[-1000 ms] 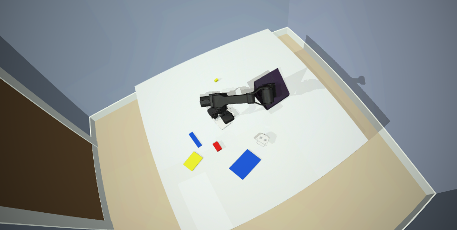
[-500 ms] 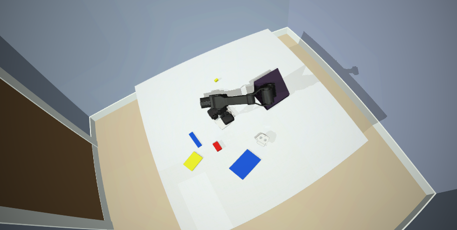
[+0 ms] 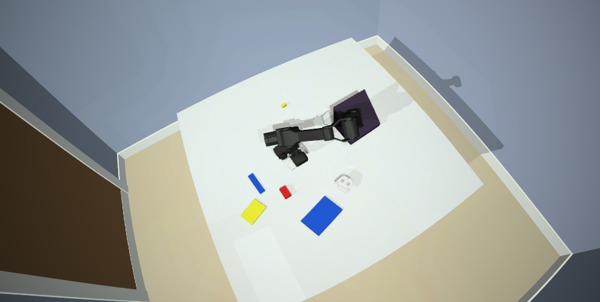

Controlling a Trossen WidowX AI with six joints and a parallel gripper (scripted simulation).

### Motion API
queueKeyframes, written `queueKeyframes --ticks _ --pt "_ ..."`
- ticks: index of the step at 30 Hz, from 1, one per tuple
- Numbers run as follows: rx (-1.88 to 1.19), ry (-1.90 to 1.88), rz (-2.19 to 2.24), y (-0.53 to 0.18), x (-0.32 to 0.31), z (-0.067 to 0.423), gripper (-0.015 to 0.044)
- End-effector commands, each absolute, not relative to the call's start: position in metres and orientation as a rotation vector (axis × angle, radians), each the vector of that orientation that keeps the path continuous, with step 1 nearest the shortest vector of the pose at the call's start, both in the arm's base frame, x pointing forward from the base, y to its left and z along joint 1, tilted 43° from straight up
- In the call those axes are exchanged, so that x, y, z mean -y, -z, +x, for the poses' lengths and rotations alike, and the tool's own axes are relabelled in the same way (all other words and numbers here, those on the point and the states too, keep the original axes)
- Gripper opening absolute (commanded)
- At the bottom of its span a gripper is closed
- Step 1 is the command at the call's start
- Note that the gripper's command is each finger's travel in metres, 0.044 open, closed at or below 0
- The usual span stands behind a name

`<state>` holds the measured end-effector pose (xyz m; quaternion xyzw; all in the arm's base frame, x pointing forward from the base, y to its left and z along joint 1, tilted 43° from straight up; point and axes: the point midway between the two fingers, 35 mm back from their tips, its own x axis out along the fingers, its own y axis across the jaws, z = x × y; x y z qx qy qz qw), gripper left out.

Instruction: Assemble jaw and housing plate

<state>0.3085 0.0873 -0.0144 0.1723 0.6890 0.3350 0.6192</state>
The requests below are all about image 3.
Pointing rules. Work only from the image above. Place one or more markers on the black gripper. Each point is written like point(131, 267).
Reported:
point(298, 157)

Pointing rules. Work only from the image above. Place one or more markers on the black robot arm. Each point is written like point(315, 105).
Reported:
point(287, 137)

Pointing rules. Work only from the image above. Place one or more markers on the red rectangular block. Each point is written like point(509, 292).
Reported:
point(285, 192)

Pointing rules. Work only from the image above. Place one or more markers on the yellow flat rectangular plate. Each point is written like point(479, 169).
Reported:
point(253, 211)

